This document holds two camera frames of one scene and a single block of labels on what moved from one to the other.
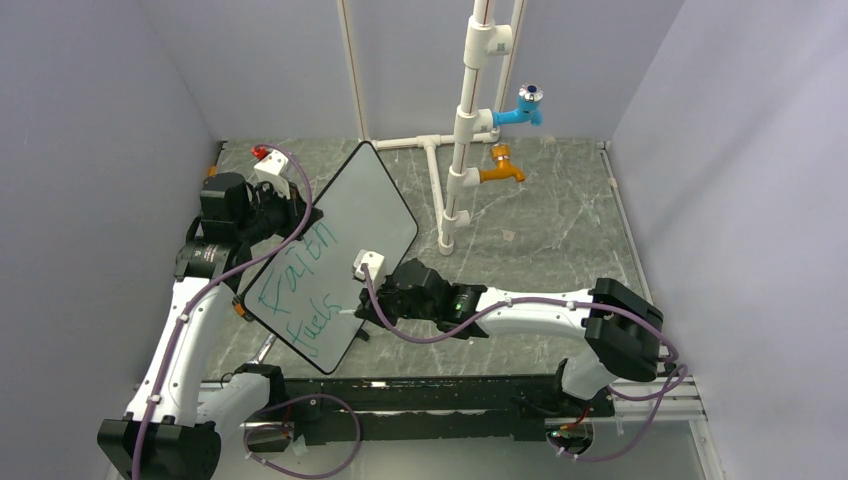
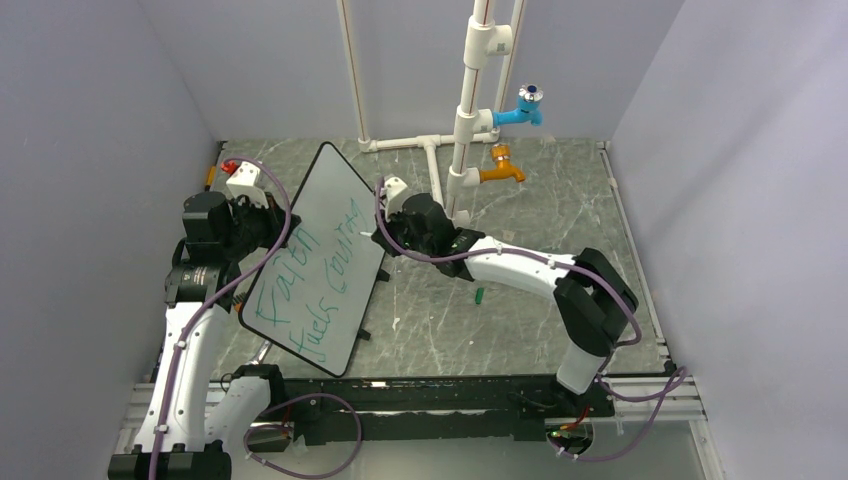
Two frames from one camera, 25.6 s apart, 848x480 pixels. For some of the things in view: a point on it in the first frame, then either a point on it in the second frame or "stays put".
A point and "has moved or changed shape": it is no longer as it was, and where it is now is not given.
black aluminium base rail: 517,407 stays put
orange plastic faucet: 500,152 stays put
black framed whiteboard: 309,290 has moved or changed shape
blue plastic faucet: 528,111 stays put
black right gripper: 364,309 → 391,222
